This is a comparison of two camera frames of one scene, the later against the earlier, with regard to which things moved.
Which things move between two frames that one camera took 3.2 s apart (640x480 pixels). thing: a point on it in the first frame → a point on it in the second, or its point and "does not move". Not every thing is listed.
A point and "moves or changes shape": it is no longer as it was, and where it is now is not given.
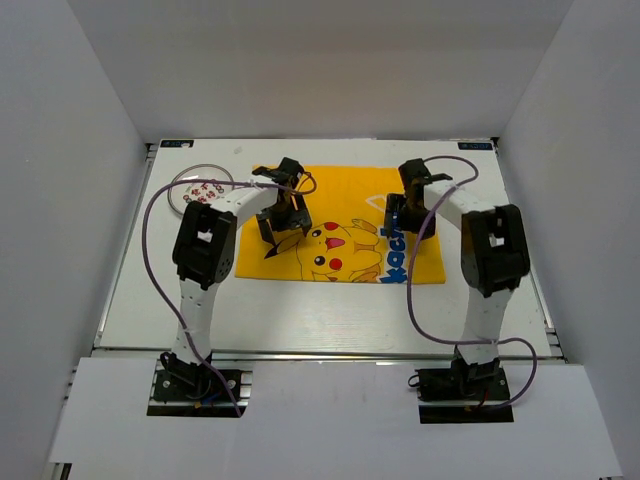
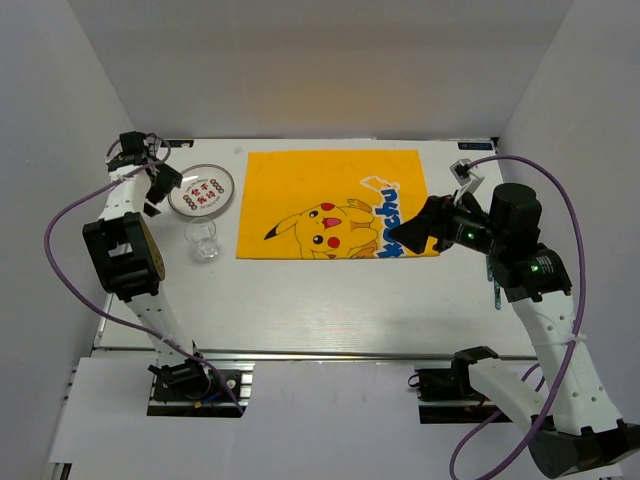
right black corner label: (475, 145) does not move
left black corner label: (176, 143) does not move
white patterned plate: (181, 195) does not move
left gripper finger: (303, 220) → (164, 181)
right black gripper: (393, 206) → (414, 234)
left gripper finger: (266, 231) → (150, 210)
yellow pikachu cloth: (346, 242) moves or changes shape
